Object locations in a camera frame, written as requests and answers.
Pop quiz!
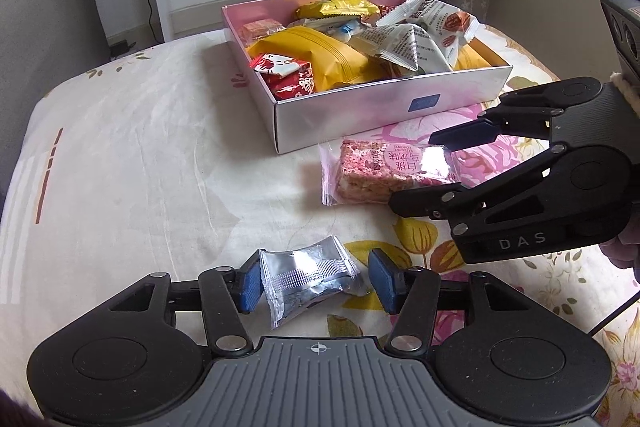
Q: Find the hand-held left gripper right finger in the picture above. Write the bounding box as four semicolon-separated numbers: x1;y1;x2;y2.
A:
368;249;529;354

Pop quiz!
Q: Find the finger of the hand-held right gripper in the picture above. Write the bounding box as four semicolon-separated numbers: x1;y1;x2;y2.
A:
388;145;569;234
428;81;567;150

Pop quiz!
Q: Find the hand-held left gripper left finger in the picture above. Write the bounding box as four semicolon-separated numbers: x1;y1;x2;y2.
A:
106;251;264;356

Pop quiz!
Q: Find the silver foil snack packet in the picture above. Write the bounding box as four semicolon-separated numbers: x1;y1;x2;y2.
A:
259;234;370;331

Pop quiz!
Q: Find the pink nougat snack packet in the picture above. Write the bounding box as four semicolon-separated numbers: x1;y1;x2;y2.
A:
320;138;464;208

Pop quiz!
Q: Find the small yellow snack packet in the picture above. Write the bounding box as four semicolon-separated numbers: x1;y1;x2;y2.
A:
451;43;495;73

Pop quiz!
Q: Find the white triangular snack packet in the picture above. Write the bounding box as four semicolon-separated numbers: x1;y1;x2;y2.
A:
350;23;454;80

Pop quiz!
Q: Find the white nut snack packet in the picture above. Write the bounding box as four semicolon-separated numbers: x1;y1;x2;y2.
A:
376;0;479;68

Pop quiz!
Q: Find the pink cardboard box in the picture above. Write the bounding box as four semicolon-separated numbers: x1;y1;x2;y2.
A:
221;0;515;156

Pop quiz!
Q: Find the white blue label snack packet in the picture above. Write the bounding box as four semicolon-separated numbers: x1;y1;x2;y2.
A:
320;18;365;42

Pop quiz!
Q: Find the large yellow snack packet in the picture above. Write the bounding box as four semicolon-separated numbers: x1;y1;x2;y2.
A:
247;26;386;94

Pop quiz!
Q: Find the gold snack packet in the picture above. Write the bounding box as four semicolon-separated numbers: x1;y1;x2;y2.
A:
294;0;395;21

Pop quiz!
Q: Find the red snack packet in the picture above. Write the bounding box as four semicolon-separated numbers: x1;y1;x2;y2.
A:
249;54;317;102

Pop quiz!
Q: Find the orange snack packet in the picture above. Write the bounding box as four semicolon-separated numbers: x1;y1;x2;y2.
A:
241;19;287;47

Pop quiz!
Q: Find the grey sofa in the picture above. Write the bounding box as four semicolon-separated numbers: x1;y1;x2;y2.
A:
0;0;113;198

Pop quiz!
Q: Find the thin black cable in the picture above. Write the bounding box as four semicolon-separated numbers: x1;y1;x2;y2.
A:
589;292;640;338

